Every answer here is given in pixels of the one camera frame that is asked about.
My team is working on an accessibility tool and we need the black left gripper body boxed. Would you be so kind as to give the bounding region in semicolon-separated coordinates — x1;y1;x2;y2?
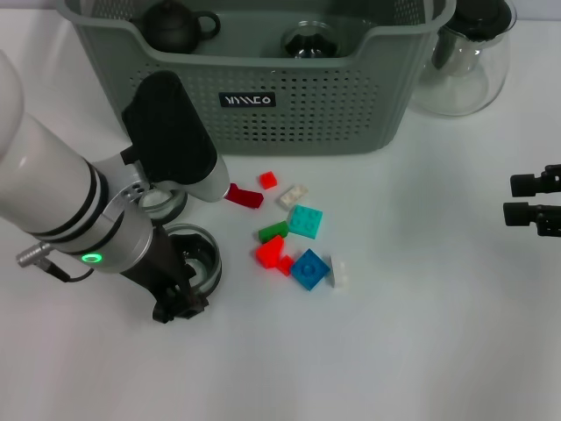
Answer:
120;225;194;308

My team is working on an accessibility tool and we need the glass teacup with black holder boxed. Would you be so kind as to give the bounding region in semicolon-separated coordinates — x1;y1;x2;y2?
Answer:
148;223;223;325
138;186;188;223
280;19;341;59

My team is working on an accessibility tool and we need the large red-orange toy brick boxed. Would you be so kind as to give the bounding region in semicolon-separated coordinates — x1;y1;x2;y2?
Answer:
254;234;286;268

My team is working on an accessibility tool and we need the green studded toy brick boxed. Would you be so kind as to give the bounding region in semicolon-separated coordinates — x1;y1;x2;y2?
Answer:
258;220;290;245

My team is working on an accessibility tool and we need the grey-green perforated storage bin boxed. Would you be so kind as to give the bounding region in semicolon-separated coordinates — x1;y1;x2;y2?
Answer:
64;0;457;157

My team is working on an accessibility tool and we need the dark red long brick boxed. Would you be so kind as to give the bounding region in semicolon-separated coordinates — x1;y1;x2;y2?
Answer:
224;182;266;211

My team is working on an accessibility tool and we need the glass carafe with black lid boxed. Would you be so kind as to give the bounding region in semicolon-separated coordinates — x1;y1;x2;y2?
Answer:
409;0;518;118

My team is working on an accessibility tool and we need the blue square toy plate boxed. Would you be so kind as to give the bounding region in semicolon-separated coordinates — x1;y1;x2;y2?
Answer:
289;248;332;291

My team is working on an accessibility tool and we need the teal square toy plate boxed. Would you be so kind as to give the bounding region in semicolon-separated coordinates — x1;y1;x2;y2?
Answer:
288;203;324;240

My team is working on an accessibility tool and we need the white toy brick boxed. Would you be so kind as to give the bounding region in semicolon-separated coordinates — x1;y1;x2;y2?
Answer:
327;253;352;289
278;183;309;208

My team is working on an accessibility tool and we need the dark clay teapot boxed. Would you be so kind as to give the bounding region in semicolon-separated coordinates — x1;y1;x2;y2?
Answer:
130;0;222;54

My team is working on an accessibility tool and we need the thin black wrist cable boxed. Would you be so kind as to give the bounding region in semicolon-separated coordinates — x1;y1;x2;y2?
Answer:
43;258;96;282

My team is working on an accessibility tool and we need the silver metal cable connector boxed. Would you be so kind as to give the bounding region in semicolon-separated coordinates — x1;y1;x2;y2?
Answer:
16;240;53;267

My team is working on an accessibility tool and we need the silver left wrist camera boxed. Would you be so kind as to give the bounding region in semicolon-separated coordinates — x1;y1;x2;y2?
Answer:
121;69;231;203

